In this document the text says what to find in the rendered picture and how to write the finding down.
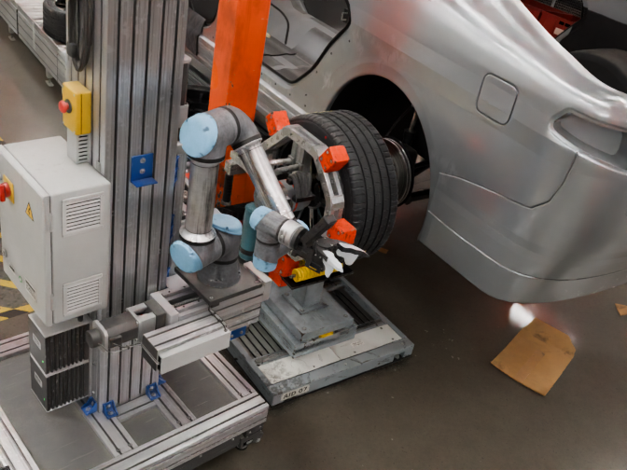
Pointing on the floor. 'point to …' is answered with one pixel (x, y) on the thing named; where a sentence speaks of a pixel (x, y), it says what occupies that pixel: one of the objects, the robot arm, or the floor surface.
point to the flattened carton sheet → (536, 356)
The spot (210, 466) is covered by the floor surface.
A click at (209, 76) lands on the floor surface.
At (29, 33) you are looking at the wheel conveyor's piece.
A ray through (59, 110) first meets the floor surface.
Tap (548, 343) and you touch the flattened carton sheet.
